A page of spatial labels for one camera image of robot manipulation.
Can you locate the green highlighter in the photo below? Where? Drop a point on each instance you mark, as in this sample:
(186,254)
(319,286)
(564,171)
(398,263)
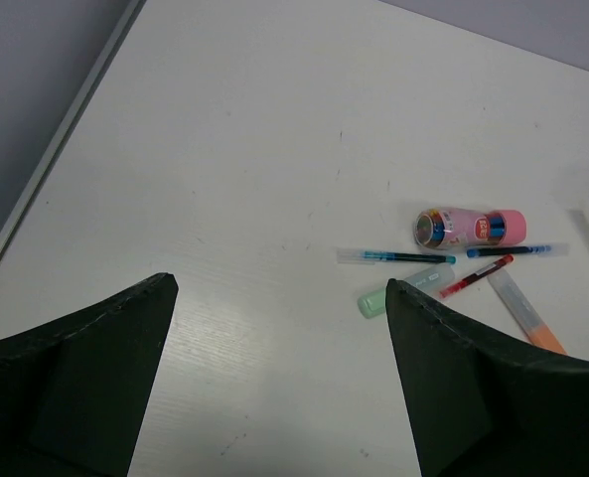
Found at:
(429,280)

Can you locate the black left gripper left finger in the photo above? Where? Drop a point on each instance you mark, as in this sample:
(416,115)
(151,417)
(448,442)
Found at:
(74,391)

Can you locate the orange highlighter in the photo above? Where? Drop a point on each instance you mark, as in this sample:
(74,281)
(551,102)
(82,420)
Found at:
(533,327)

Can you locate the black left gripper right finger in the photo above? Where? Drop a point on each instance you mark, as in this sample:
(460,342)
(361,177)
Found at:
(480,402)

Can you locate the dark blue gel pen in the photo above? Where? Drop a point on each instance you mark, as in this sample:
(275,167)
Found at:
(549,249)

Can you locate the pink crayon tube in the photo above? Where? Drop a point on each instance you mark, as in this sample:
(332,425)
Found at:
(451,228)

